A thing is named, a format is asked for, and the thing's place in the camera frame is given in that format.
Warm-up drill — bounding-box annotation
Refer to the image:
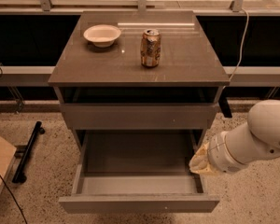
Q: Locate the grey drawer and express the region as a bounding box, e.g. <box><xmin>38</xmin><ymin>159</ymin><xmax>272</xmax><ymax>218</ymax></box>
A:
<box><xmin>55</xmin><ymin>87</ymin><xmax>217</xmax><ymax>130</ymax></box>
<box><xmin>59</xmin><ymin>130</ymin><xmax>219</xmax><ymax>214</ymax></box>

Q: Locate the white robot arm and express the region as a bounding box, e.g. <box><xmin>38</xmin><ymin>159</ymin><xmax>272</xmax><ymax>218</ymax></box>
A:
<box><xmin>189</xmin><ymin>100</ymin><xmax>280</xmax><ymax>175</ymax></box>

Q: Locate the grey top drawer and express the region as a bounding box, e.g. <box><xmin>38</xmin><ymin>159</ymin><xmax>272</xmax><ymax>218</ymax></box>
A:
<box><xmin>55</xmin><ymin>87</ymin><xmax>217</xmax><ymax>130</ymax></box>

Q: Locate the grey drawer cabinet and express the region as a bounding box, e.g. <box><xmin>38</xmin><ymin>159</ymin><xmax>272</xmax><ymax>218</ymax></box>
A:
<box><xmin>49</xmin><ymin>10</ymin><xmax>229</xmax><ymax>146</ymax></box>

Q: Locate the crumpled orange soda can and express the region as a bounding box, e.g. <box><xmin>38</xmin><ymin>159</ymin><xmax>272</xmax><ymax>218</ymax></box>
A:
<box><xmin>140</xmin><ymin>28</ymin><xmax>161</xmax><ymax>68</ymax></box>

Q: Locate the white bowl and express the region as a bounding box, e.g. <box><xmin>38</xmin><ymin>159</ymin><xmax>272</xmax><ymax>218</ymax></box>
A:
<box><xmin>83</xmin><ymin>24</ymin><xmax>121</xmax><ymax>48</ymax></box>

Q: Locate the black metal bar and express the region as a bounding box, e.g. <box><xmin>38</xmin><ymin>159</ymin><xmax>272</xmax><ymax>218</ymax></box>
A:
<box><xmin>12</xmin><ymin>121</ymin><xmax>45</xmax><ymax>183</ymax></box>

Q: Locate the metal railing frame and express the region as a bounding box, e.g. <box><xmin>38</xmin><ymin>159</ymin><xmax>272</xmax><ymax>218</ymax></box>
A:
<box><xmin>0</xmin><ymin>0</ymin><xmax>280</xmax><ymax>87</ymax></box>

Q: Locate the white cable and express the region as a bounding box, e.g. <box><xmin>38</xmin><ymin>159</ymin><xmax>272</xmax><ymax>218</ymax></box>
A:
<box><xmin>228</xmin><ymin>8</ymin><xmax>250</xmax><ymax>81</ymax></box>

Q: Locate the black cable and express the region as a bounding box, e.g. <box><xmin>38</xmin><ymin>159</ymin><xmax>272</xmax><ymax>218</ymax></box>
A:
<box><xmin>0</xmin><ymin>156</ymin><xmax>29</xmax><ymax>224</ymax></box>

